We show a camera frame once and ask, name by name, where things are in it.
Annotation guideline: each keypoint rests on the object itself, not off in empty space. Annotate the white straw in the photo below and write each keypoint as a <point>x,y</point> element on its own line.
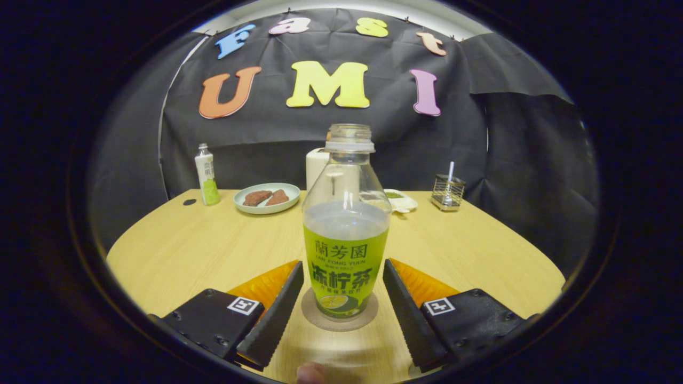
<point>451,170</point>

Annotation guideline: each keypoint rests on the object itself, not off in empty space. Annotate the round brown coaster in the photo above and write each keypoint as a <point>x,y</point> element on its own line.
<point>341,325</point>

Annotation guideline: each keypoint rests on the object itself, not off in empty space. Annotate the wooden table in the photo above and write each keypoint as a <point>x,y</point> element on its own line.
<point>187,250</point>

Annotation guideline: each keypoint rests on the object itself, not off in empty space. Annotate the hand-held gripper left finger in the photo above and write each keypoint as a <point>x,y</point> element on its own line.
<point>275,320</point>

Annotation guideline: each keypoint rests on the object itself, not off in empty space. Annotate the small white green bottle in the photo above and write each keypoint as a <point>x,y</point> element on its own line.
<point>207,176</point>

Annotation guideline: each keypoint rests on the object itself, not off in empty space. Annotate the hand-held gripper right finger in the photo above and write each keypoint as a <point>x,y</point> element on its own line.
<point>411,320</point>

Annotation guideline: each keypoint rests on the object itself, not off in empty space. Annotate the green label juice bottle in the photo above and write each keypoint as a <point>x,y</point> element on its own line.
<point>347,256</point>

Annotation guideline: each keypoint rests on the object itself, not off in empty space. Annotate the white food tray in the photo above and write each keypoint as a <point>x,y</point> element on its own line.
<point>404,204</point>

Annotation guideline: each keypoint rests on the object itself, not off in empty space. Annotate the white toaster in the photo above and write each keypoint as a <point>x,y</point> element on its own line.
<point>315,168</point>

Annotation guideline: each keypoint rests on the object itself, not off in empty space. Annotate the pale green plate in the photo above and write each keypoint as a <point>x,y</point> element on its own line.
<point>267,209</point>

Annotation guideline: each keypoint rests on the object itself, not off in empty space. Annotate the brown meat slice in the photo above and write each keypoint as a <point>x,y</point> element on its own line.
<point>257,198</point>
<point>277,198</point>

